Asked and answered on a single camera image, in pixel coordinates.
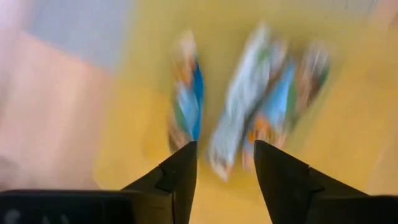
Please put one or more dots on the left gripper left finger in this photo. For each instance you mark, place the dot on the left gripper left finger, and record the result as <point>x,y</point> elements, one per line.
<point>180,180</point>

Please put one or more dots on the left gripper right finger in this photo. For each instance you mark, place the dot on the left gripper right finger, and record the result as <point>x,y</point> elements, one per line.
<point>283,180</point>

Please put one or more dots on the snack bars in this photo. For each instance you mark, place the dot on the snack bars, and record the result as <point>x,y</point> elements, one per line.
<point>189,102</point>

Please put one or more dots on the blue granola bar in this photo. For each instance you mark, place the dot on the blue granola bar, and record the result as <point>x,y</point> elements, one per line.
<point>280,99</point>

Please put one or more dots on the silver white granola bar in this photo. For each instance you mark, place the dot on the silver white granola bar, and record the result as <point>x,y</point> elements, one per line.
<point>245,93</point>

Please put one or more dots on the yellow plastic tray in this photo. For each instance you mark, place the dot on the yellow plastic tray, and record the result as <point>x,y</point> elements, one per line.
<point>342,124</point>

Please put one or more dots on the grey table mat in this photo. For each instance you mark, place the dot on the grey table mat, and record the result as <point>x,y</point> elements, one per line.
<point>81,34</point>

